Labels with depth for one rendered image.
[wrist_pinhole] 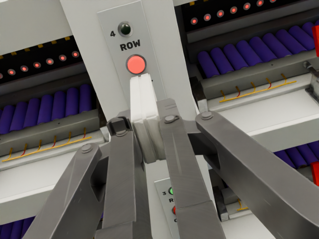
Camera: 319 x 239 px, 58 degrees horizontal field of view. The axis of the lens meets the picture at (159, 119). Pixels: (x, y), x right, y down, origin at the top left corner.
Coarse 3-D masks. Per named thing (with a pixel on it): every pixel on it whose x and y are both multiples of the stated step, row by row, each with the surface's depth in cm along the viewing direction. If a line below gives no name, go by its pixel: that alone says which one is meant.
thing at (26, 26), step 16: (0, 0) 24; (16, 0) 24; (32, 0) 24; (48, 0) 25; (0, 16) 25; (16, 16) 25; (32, 16) 25; (48, 16) 26; (64, 16) 26; (0, 32) 26; (16, 32) 26; (32, 32) 26; (48, 32) 27; (64, 32) 27; (0, 48) 27; (16, 48) 27
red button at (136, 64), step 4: (136, 56) 27; (132, 60) 27; (136, 60) 27; (140, 60) 27; (128, 64) 27; (132, 64) 27; (136, 64) 27; (140, 64) 27; (144, 64) 27; (132, 68) 27; (136, 68) 27; (140, 68) 27; (132, 72) 28; (136, 72) 28; (140, 72) 28
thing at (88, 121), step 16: (96, 112) 38; (32, 128) 39; (48, 128) 38; (64, 128) 38; (80, 128) 38; (96, 128) 39; (0, 144) 38; (16, 144) 38; (32, 144) 39; (64, 144) 37
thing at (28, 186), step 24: (48, 72) 45; (72, 72) 45; (96, 96) 45; (48, 144) 39; (72, 144) 38; (24, 168) 37; (48, 168) 36; (0, 192) 35; (24, 192) 34; (48, 192) 34; (0, 216) 36; (24, 216) 37
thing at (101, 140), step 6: (102, 138) 37; (78, 144) 37; (84, 144) 37; (54, 150) 37; (60, 150) 37; (66, 150) 37; (72, 150) 37; (30, 156) 37; (36, 156) 37; (42, 156) 37; (48, 156) 37; (12, 162) 37; (18, 162) 37; (24, 162) 37; (30, 162) 37; (0, 168) 37; (6, 168) 37
